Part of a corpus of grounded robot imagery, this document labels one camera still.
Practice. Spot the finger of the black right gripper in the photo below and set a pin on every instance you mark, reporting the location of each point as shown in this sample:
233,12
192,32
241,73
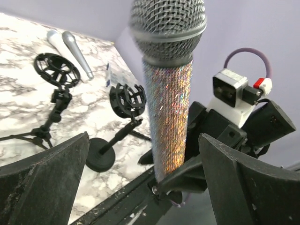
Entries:
146,159

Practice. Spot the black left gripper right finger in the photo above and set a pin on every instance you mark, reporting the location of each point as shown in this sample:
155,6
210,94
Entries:
246,191

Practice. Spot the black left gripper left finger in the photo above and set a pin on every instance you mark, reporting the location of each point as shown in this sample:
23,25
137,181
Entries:
41,189

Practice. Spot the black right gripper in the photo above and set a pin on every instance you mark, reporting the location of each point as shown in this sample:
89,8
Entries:
265,125

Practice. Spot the copper body mesh microphone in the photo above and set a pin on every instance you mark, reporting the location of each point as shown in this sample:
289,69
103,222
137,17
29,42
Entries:
166,32

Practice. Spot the silver grey handheld microphone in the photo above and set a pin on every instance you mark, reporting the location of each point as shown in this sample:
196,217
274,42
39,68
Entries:
70,41

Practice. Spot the white foam-head microphone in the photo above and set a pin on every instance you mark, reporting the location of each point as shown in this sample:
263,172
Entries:
56,40

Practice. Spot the clear plastic screw box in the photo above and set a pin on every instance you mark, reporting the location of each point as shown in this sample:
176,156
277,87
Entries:
115,74

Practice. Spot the black T-handle tool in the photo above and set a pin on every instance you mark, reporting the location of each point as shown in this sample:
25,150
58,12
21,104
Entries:
140,136

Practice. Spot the black robot mounting base rail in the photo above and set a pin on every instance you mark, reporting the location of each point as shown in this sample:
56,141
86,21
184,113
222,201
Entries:
131,206

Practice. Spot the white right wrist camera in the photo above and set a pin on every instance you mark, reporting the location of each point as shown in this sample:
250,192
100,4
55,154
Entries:
234,98

